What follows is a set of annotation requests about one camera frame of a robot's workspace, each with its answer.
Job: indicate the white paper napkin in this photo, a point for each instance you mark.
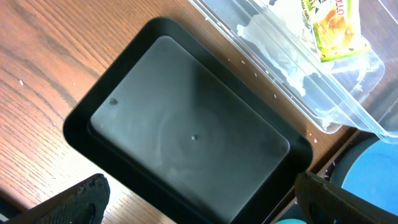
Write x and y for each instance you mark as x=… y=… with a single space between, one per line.
x=281 y=35

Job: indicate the clear plastic waste bin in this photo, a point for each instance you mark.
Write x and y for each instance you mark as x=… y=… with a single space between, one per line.
x=329 y=103

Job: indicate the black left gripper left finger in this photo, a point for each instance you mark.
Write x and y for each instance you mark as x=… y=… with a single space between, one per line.
x=83 y=203

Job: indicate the blue plate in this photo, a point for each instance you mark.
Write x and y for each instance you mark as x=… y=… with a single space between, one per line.
x=369 y=171

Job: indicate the black rectangular bin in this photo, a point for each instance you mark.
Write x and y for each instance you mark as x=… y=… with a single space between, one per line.
x=177 y=127

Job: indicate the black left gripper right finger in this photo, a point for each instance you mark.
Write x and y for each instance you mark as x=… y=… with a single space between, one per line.
x=323 y=202

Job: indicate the light blue rice bowl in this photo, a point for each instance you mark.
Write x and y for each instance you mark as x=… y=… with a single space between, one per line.
x=291 y=221

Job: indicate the yellow green snack wrapper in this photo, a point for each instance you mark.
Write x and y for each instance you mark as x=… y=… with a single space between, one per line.
x=336 y=27

